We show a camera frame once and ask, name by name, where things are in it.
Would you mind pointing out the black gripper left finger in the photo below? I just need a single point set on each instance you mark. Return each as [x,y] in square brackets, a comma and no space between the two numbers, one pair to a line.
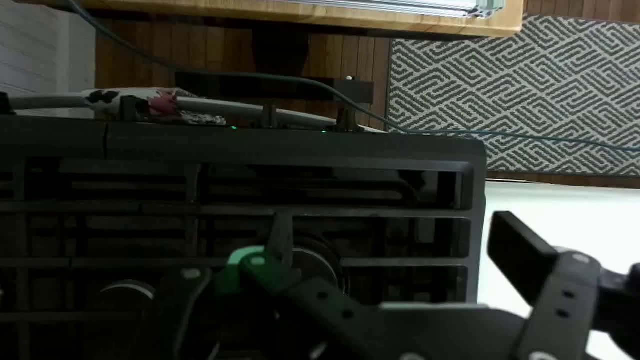
[312,307]

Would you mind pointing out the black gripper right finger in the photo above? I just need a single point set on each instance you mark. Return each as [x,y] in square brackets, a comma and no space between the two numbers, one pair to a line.
[561,300]

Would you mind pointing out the small round black burner cap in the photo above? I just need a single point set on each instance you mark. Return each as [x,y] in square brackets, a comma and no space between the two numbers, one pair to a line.
[322,262]

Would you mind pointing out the white kitchen counter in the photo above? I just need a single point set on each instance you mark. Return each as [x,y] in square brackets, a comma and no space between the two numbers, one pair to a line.
[573,212]

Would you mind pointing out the large round black burner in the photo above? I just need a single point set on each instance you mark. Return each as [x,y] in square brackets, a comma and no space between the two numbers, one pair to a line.
[122,293]

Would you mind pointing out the grey patterned floor rug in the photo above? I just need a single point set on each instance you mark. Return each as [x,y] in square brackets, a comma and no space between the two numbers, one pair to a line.
[533,86]

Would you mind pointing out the black gas stove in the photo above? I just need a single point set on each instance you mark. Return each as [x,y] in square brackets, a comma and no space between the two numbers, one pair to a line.
[281,85]

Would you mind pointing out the white patterned kitchen towel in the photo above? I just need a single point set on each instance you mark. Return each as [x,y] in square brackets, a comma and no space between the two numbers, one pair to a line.
[132,100]

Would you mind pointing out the wooden robot mount board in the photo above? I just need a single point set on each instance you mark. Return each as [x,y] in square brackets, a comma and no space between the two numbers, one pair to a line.
[266,15]

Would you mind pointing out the aluminium robot stand frame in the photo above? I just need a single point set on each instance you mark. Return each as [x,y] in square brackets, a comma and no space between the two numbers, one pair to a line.
[412,4]

